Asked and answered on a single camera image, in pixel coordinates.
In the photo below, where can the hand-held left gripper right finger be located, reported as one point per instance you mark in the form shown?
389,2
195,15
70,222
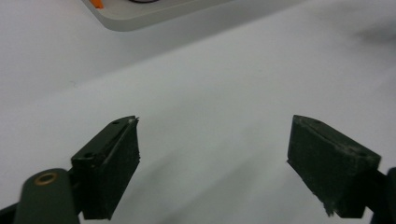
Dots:
327,168

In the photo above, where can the white table sheet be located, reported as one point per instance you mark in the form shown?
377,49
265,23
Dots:
202,93

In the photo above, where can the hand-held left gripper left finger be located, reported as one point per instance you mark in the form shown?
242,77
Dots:
109,168

